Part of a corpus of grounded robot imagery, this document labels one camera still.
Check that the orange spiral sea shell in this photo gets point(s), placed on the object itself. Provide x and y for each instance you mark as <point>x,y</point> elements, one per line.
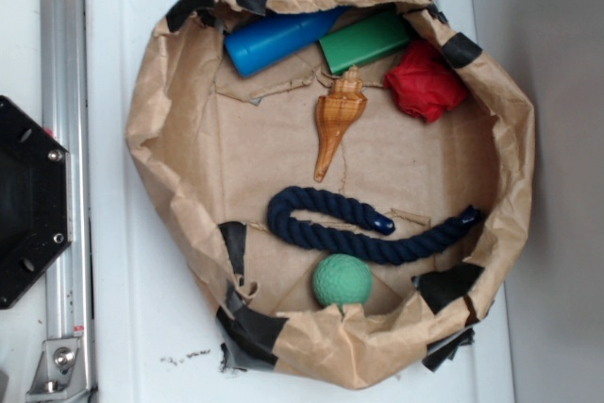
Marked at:
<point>334,114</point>

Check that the brown paper bag bin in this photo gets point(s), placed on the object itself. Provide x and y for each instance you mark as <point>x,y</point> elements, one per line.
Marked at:
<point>213,148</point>

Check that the green dimpled ball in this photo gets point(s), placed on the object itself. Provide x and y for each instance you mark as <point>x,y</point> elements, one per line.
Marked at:
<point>341,279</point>

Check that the green rectangular block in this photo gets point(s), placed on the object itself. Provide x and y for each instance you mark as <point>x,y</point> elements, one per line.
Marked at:
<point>372,38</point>

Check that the blue plastic bottle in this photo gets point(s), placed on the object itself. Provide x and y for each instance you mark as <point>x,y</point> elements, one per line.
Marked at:
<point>273,38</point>

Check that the red crumpled cloth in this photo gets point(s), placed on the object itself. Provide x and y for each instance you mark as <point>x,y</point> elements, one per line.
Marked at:
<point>423,85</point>

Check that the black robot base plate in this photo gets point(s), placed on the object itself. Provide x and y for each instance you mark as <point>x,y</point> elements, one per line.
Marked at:
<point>35,226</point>

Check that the aluminium extrusion rail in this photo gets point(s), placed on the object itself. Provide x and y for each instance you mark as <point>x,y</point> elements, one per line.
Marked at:
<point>69,301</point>

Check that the metal corner bracket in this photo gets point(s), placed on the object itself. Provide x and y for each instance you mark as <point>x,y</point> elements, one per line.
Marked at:
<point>60,375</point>

